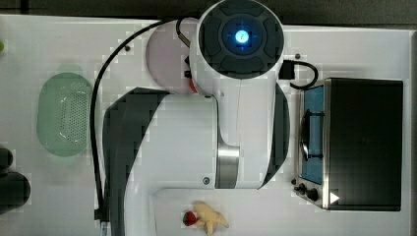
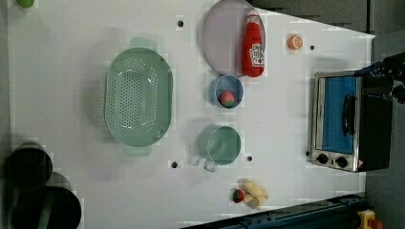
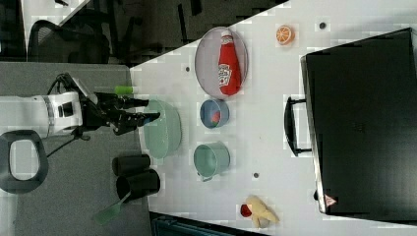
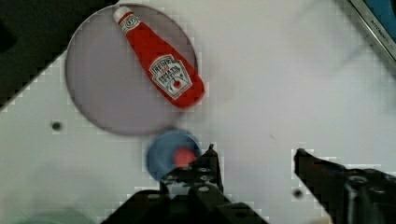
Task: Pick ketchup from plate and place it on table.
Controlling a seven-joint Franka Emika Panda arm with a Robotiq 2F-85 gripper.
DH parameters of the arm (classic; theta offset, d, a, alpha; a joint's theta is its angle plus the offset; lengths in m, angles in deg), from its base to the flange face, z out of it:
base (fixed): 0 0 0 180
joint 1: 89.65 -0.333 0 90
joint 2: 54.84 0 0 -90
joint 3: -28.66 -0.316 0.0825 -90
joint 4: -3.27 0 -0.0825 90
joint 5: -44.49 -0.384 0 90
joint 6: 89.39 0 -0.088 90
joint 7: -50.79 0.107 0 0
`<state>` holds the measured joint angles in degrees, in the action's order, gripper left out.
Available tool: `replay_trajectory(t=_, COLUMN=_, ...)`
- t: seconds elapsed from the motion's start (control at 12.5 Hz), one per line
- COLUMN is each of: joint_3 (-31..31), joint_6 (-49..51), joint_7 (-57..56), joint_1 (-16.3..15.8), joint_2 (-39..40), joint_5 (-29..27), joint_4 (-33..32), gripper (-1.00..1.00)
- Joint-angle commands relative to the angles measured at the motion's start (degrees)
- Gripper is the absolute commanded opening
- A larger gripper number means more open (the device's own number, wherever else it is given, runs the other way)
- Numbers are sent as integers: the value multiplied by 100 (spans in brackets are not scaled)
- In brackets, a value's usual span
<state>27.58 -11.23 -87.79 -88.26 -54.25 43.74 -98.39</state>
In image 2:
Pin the red plush ketchup bottle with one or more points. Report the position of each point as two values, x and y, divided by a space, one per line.
253 60

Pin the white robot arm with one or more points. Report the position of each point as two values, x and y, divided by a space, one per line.
392 68

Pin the lilac round plate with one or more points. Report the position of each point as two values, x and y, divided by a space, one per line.
223 35

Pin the red green plush ball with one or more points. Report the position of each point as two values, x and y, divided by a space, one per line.
227 99

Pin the green oval colander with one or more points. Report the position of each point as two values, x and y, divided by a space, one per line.
138 97

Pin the red plush strawberry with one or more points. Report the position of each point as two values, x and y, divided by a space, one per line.
238 196

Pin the yellow plush toy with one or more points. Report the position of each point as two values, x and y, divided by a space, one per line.
255 194

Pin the orange slice toy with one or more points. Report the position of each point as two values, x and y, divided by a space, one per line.
295 42

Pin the silver black toaster oven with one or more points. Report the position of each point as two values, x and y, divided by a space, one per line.
351 124

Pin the black cylinder container lower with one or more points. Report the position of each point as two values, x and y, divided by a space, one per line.
49 207

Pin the black cylinder container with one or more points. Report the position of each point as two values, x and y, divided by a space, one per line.
49 207
28 167

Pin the black cylinder container upper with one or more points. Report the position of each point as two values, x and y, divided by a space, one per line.
28 167

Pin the yellow red emergency button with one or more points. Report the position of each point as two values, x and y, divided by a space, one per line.
368 221

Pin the green object at edge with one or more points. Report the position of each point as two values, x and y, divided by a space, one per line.
25 3

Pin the green mug with handle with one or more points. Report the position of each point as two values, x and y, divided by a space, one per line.
219 146

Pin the blue metal rail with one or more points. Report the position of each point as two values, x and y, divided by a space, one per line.
332 213

